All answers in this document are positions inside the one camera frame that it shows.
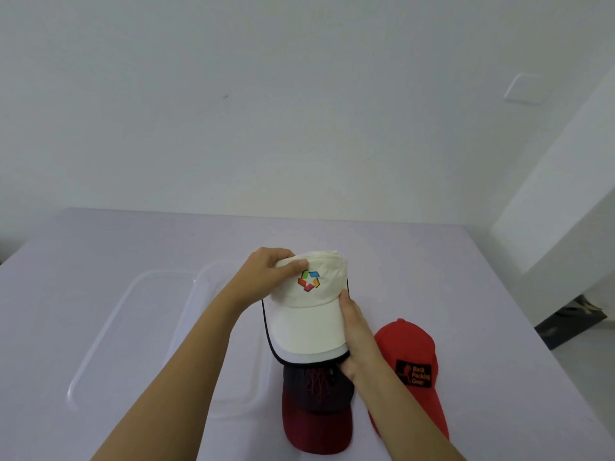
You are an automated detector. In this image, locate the person's right hand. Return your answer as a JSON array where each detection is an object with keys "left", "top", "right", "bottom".
[{"left": 338, "top": 289, "right": 389, "bottom": 384}]

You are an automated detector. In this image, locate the person's left hand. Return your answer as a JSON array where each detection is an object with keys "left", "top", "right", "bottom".
[{"left": 228, "top": 247, "right": 309, "bottom": 312}]

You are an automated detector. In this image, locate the red cap with black patch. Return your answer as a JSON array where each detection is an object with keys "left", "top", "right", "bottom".
[{"left": 367, "top": 318, "right": 450, "bottom": 442}]

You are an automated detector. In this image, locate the white cap with colourful logo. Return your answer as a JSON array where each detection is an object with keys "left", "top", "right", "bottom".
[{"left": 261, "top": 250, "right": 352, "bottom": 367}]

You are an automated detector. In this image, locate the dark grey and maroon cap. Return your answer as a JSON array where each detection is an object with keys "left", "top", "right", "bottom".
[{"left": 281, "top": 359, "right": 356, "bottom": 455}]

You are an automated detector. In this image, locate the clear plastic container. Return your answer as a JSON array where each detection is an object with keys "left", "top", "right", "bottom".
[{"left": 165, "top": 259, "right": 272, "bottom": 421}]

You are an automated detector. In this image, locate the clear plastic lid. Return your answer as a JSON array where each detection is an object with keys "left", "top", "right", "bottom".
[{"left": 66, "top": 269, "right": 201, "bottom": 411}]

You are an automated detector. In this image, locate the person's left forearm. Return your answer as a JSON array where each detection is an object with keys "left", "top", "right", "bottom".
[{"left": 91, "top": 290, "right": 249, "bottom": 461}]

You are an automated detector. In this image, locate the person's right forearm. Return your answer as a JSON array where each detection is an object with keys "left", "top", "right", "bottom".
[{"left": 355, "top": 362, "right": 467, "bottom": 461}]

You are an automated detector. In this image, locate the dark object on floor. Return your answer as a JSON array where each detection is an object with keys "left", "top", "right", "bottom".
[{"left": 534, "top": 295, "right": 608, "bottom": 351}]

